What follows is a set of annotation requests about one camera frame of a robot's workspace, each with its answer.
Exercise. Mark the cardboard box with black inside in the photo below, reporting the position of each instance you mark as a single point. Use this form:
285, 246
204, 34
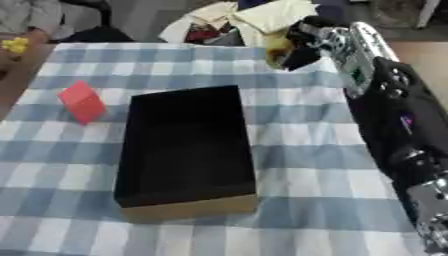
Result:
185, 146

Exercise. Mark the bag with cream cloths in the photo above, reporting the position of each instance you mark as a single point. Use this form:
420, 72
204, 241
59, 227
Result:
245, 21

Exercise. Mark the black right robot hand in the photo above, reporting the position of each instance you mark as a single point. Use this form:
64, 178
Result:
303, 40

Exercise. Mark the yellow object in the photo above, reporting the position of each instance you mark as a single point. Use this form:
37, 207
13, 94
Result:
276, 50

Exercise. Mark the yellow toy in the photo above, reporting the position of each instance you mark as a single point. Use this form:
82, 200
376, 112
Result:
16, 45

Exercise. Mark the person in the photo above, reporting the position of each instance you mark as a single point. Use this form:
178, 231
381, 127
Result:
26, 20

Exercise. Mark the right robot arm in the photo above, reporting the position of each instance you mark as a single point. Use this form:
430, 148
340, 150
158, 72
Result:
396, 123

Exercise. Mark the red rectangular block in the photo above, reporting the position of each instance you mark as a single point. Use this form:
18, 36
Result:
83, 101

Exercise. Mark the black chair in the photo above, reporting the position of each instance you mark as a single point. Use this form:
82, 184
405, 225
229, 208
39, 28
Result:
96, 28

